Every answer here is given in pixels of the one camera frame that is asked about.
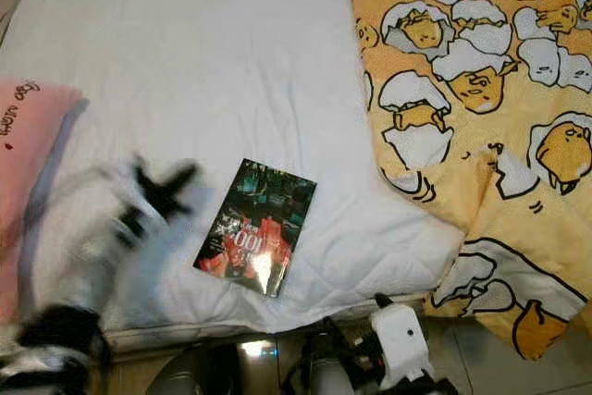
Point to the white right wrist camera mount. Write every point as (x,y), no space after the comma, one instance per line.
(400,339)

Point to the pink pillow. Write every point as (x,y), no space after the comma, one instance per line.
(28,210)

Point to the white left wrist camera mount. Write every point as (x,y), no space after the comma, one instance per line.
(116,201)

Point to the dark red cover book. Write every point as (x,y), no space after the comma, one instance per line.
(254,228)

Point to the white quilted mattress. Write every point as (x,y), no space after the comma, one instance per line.
(222,62)

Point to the yellow cartoon print blanket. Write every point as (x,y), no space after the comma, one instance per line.
(490,154)

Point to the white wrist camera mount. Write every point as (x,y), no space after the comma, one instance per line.
(116,201)
(400,339)

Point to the grey robot left leg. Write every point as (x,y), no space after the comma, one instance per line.
(194,372)

